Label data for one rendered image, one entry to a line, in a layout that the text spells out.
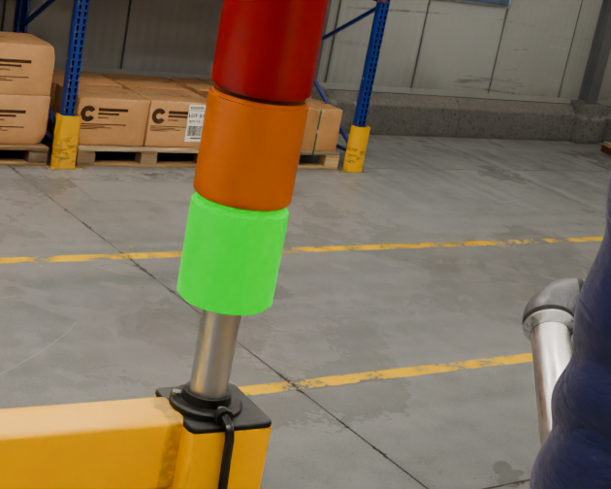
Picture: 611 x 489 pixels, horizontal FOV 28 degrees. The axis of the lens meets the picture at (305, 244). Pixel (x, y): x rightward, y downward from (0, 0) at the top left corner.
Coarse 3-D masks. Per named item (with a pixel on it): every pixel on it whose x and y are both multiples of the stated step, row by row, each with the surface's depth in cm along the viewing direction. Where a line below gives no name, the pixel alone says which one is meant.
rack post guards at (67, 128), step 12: (60, 120) 870; (72, 120) 873; (60, 132) 872; (72, 132) 877; (360, 132) 1031; (60, 144) 875; (72, 144) 880; (348, 144) 1037; (360, 144) 1036; (60, 156) 878; (72, 156) 883; (348, 156) 1037; (360, 156) 1040; (48, 168) 877; (60, 168) 881; (72, 168) 887; (348, 168) 1039; (360, 168) 1045
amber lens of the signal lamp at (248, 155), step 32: (224, 96) 58; (224, 128) 58; (256, 128) 58; (288, 128) 58; (224, 160) 58; (256, 160) 58; (288, 160) 59; (224, 192) 59; (256, 192) 59; (288, 192) 60
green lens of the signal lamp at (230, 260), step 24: (192, 216) 60; (216, 216) 59; (240, 216) 59; (264, 216) 60; (192, 240) 60; (216, 240) 59; (240, 240) 59; (264, 240) 60; (192, 264) 60; (216, 264) 60; (240, 264) 60; (264, 264) 60; (192, 288) 61; (216, 288) 60; (240, 288) 60; (264, 288) 61; (240, 312) 61
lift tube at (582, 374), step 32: (608, 192) 149; (608, 224) 149; (608, 256) 147; (608, 288) 145; (576, 320) 153; (608, 320) 145; (576, 352) 153; (608, 352) 147; (576, 384) 150; (608, 384) 146; (576, 416) 150; (608, 416) 146; (544, 448) 157; (576, 448) 151; (544, 480) 155; (576, 480) 150; (608, 480) 148
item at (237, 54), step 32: (224, 0) 58; (256, 0) 56; (288, 0) 56; (320, 0) 57; (224, 32) 58; (256, 32) 56; (288, 32) 56; (320, 32) 58; (224, 64) 58; (256, 64) 57; (288, 64) 57; (256, 96) 57; (288, 96) 58
